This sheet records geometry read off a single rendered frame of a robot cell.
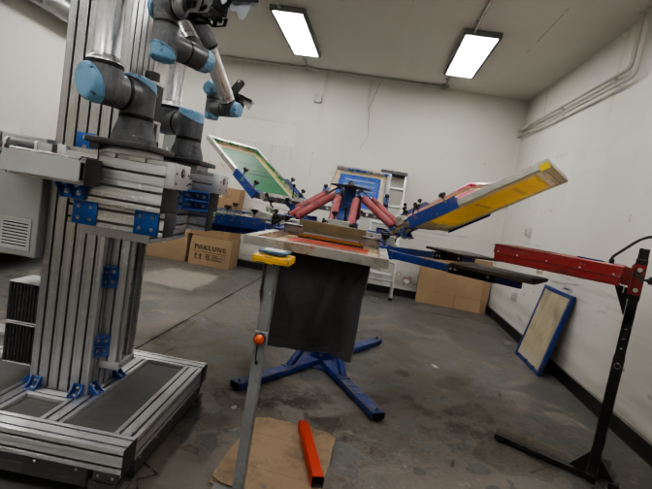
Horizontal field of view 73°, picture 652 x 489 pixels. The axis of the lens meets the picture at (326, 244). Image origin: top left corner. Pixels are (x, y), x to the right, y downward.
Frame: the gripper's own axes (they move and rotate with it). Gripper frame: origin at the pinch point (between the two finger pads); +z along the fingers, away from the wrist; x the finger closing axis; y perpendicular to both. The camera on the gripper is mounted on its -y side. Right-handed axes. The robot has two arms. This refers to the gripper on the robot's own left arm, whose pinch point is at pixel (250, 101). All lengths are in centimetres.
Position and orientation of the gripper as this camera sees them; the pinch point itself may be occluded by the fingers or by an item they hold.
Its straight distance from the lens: 275.6
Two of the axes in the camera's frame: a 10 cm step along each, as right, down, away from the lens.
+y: -2.8, 9.5, 1.5
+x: 8.4, 3.2, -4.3
